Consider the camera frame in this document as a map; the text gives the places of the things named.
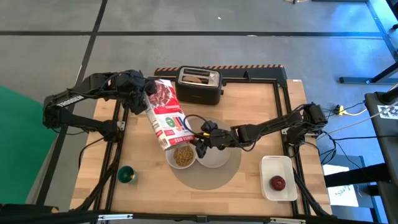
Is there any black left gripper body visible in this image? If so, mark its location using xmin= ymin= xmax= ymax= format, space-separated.
xmin=116 ymin=70 xmax=148 ymax=115

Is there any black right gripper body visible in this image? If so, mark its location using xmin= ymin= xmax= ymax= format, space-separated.
xmin=201 ymin=127 xmax=241 ymax=149

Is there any white ribbed bowl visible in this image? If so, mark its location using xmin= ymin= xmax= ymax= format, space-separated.
xmin=165 ymin=143 xmax=197 ymax=170

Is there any red white cereal box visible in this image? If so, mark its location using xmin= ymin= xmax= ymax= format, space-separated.
xmin=143 ymin=78 xmax=196 ymax=151

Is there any teal plastic cup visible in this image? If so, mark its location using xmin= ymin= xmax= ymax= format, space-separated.
xmin=116 ymin=165 xmax=139 ymax=185

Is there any brown cereal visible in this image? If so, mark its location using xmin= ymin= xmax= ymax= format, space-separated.
xmin=173 ymin=145 xmax=195 ymax=167

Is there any empty white bowl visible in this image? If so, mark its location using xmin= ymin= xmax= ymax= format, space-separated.
xmin=195 ymin=146 xmax=232 ymax=169

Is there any grey round placemat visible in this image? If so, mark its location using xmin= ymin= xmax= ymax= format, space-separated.
xmin=169 ymin=116 xmax=243 ymax=191

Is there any bread slice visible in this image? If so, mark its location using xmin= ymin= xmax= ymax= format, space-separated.
xmin=182 ymin=75 xmax=203 ymax=84

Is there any black toaster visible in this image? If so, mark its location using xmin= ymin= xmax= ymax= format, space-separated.
xmin=175 ymin=65 xmax=224 ymax=106

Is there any dark red apple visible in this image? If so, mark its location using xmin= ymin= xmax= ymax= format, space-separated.
xmin=269 ymin=175 xmax=287 ymax=192

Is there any orange black hazard striped bar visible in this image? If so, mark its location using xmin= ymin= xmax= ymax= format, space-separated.
xmin=154 ymin=64 xmax=289 ymax=88

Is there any white rectangular tray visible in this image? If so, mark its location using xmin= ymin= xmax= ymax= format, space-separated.
xmin=259 ymin=155 xmax=299 ymax=202

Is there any green floor mat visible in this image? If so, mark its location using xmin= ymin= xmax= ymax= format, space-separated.
xmin=0 ymin=83 xmax=58 ymax=205

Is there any white paper sheet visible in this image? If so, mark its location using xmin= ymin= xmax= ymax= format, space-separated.
xmin=322 ymin=164 xmax=360 ymax=208

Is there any black metal stand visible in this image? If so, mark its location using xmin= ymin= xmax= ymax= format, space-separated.
xmin=338 ymin=0 xmax=398 ymax=85

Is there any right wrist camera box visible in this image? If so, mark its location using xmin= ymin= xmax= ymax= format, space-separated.
xmin=200 ymin=120 xmax=218 ymax=134

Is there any silver metal bracket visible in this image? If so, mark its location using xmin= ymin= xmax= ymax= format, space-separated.
xmin=98 ymin=213 xmax=134 ymax=221
xmin=269 ymin=217 xmax=307 ymax=224

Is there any yellow cable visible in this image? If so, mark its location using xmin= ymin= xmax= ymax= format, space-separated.
xmin=334 ymin=105 xmax=368 ymax=117

